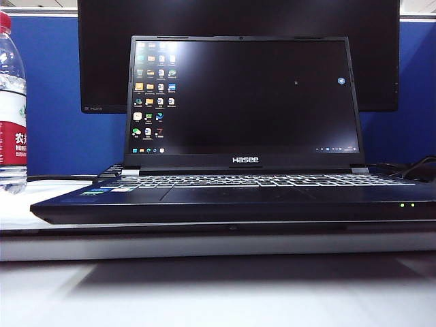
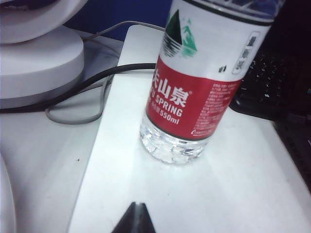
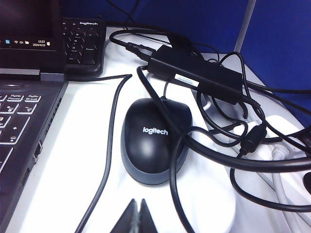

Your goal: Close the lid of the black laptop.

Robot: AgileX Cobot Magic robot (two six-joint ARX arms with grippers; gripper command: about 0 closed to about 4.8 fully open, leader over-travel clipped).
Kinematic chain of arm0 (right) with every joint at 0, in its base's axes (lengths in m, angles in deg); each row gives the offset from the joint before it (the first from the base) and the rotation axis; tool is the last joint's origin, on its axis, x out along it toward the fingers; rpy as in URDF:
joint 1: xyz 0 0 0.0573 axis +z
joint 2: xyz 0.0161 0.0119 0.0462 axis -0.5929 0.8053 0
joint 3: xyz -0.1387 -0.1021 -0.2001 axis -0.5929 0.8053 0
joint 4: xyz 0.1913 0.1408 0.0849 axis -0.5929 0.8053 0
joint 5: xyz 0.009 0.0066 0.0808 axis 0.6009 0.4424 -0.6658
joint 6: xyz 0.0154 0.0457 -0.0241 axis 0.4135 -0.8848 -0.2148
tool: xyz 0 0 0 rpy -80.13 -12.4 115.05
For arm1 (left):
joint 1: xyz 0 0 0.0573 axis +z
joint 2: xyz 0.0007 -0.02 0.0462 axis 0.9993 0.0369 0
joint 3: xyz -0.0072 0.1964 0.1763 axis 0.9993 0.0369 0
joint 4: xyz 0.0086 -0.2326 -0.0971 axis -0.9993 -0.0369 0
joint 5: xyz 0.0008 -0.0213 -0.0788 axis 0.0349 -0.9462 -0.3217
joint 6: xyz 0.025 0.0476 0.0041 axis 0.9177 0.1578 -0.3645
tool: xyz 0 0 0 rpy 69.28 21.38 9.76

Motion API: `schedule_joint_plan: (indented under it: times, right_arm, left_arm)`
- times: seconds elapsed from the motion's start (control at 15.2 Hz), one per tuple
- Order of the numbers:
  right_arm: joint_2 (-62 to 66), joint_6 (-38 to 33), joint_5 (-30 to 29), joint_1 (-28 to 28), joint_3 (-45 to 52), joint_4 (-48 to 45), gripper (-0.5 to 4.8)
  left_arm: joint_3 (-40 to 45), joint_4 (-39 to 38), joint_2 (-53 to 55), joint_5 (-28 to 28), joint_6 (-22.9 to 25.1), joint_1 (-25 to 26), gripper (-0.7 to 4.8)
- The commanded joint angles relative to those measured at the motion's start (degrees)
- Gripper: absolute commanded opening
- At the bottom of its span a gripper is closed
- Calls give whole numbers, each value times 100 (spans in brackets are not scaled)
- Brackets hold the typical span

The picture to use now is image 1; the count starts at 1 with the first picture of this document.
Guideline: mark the black Hasee laptop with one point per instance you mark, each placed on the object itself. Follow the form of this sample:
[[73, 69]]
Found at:
[[238, 102]]

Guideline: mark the black ASUS monitor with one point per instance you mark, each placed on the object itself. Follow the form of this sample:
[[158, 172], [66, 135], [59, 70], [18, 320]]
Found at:
[[102, 68]]

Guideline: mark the water bottle red label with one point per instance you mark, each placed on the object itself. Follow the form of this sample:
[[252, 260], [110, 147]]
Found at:
[[12, 102]]

